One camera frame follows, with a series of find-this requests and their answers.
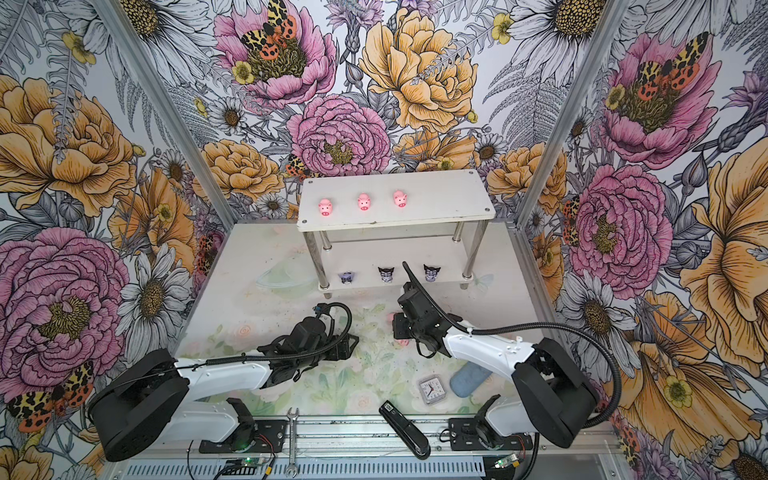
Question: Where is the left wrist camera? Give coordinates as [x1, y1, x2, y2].
[313, 303, 336, 336]

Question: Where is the small square white clock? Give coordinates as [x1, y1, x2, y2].
[418, 375, 447, 405]

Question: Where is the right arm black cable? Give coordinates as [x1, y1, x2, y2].
[401, 261, 623, 480]

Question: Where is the green circuit board left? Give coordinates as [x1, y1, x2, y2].
[225, 457, 271, 474]

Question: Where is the purple round toy figure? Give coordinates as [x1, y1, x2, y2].
[339, 271, 355, 284]

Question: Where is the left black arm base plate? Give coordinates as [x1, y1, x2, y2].
[198, 419, 288, 454]

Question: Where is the aluminium front rail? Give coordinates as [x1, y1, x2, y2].
[101, 415, 632, 479]

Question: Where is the black white kuromi toy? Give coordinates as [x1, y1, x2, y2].
[378, 267, 395, 283]

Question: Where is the silver wrench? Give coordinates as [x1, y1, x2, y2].
[285, 407, 300, 479]

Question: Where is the white two-tier shelf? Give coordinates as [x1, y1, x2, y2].
[297, 170, 495, 296]

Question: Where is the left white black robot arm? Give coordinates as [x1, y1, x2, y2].
[87, 317, 359, 462]

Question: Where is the green circuit board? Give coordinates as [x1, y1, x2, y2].
[225, 457, 271, 474]
[493, 453, 520, 469]

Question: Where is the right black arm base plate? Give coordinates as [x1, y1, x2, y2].
[447, 417, 533, 452]

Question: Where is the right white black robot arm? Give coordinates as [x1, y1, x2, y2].
[393, 282, 611, 449]

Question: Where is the black stapler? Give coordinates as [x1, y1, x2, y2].
[379, 400, 431, 460]

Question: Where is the green circuit board right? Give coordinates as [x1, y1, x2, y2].
[493, 453, 520, 469]

